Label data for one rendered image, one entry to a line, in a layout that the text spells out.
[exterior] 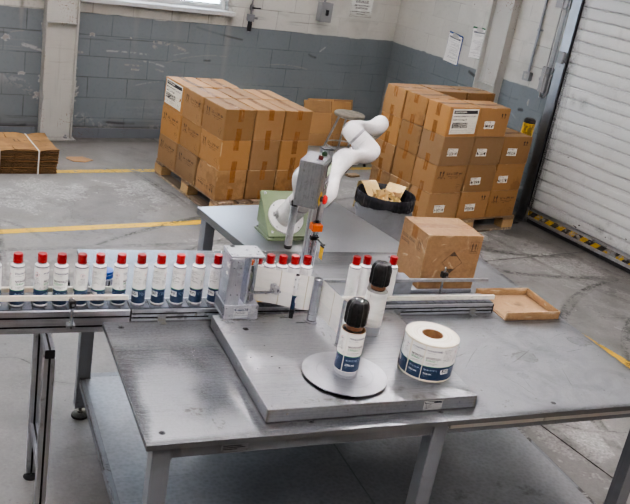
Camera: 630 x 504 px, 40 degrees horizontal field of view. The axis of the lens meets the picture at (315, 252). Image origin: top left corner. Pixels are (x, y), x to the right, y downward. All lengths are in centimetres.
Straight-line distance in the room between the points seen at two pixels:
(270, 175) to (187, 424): 457
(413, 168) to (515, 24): 217
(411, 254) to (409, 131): 351
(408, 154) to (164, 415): 506
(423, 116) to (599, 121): 162
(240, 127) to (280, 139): 41
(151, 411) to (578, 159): 602
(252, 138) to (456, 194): 184
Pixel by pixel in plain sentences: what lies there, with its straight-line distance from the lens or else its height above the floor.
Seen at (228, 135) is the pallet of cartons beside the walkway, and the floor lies 69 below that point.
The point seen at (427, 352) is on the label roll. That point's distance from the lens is 311.
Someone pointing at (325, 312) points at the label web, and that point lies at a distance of 334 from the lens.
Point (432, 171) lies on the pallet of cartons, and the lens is 728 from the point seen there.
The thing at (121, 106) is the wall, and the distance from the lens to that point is 891.
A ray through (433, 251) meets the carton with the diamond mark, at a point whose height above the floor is 104.
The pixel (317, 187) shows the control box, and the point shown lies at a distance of 340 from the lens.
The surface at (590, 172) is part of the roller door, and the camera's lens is 809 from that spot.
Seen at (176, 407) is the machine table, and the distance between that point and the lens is 284.
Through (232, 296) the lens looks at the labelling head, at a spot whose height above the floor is 98.
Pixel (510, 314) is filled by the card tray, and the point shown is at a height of 86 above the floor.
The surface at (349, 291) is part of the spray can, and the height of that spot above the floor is 93.
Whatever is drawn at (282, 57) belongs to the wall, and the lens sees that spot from 958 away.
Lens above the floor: 234
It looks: 21 degrees down
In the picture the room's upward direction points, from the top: 10 degrees clockwise
